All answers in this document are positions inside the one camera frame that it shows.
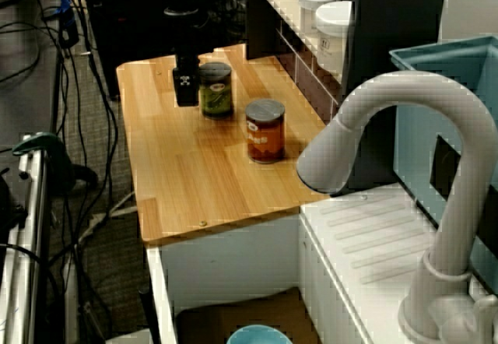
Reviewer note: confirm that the black equipment box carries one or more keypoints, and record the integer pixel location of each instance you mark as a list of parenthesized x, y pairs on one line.
[(128, 29)]

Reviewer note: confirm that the grey curved faucet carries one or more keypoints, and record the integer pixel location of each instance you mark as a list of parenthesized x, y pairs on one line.
[(412, 87)]

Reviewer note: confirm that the white aluminium frame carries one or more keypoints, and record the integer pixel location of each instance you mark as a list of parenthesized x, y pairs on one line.
[(35, 204)]

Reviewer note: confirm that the white toy sink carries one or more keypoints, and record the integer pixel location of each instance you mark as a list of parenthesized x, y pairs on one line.
[(369, 235)]

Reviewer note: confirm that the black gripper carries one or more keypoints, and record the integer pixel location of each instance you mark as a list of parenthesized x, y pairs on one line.
[(190, 40)]

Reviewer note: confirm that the teal plastic bin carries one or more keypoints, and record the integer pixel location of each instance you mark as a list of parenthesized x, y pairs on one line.
[(428, 126)]

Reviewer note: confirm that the orange beans can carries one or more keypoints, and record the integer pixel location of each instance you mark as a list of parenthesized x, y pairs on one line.
[(265, 134)]

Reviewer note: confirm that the green peas can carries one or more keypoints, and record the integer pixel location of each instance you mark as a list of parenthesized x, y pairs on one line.
[(216, 95)]

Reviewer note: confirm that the black upright panel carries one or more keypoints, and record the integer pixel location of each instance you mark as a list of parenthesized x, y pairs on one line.
[(389, 48)]

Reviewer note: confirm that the light blue bowl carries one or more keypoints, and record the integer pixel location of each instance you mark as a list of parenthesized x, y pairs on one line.
[(258, 336)]

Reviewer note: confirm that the green clamp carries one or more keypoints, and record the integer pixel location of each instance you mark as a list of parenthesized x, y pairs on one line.
[(43, 140)]

